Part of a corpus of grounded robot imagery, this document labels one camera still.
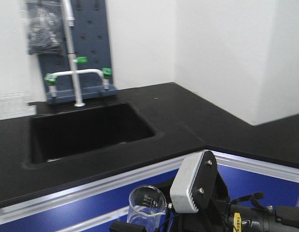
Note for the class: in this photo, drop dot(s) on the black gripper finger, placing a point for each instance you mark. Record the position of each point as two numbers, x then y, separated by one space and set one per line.
119 226

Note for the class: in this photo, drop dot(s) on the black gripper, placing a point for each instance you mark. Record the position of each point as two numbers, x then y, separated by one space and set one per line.
210 219

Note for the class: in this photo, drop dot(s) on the clear glass beaker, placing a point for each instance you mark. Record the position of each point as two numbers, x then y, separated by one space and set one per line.
147 205

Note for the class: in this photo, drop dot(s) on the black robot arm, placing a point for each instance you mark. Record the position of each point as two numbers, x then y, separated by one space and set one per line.
246 214

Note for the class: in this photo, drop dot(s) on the blue cabinet front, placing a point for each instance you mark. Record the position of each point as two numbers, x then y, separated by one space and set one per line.
94 206

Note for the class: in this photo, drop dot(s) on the black lab sink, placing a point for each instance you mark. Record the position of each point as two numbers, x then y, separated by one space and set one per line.
67 134

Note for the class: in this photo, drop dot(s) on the white lab faucet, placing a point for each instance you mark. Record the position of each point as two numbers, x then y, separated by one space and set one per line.
77 93

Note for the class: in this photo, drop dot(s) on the blue-grey pegboard drying rack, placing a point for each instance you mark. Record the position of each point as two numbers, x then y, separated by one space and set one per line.
91 40

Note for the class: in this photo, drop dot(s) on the plastic bag on pegboard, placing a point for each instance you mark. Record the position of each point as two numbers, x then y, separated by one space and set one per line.
45 27

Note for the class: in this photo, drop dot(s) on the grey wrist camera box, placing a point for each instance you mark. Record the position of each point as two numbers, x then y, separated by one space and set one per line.
190 183

